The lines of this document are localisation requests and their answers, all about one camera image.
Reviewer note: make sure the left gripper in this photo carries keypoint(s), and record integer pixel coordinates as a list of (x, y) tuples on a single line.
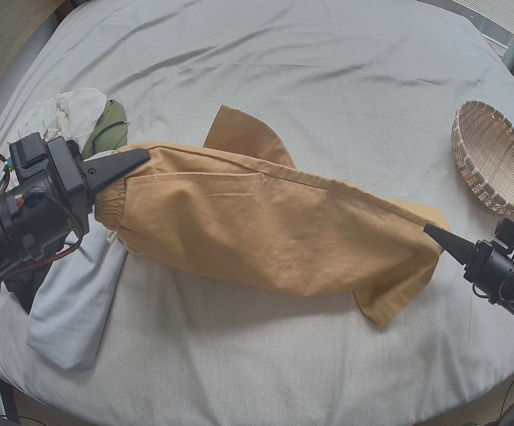
[(57, 211)]

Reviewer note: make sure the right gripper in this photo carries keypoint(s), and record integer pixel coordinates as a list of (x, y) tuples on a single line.
[(490, 269)]

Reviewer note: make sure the tan trousers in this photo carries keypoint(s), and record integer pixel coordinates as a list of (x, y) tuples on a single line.
[(261, 229)]

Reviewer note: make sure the green garment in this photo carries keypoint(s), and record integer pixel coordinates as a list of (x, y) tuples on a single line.
[(108, 131)]

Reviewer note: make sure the white garment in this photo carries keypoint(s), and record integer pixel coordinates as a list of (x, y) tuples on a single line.
[(75, 109)]

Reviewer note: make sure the round woven basket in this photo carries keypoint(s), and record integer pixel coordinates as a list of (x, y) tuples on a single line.
[(492, 158)]

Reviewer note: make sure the pale blue garment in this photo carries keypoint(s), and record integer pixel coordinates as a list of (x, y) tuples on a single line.
[(75, 309)]

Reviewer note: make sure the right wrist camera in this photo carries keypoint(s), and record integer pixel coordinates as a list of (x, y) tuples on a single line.
[(509, 233)]

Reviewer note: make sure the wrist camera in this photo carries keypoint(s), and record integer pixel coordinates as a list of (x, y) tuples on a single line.
[(28, 155), (509, 233)]

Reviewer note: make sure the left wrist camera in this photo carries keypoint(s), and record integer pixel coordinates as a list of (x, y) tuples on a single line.
[(28, 155)]

